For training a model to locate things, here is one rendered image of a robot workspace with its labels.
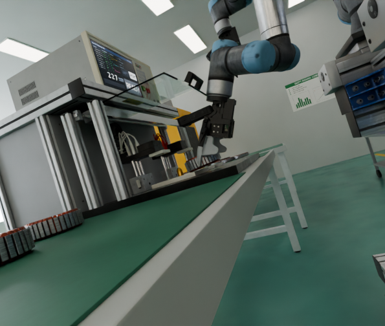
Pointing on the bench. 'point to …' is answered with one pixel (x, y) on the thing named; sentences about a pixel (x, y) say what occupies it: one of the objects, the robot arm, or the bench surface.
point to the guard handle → (193, 79)
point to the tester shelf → (26, 117)
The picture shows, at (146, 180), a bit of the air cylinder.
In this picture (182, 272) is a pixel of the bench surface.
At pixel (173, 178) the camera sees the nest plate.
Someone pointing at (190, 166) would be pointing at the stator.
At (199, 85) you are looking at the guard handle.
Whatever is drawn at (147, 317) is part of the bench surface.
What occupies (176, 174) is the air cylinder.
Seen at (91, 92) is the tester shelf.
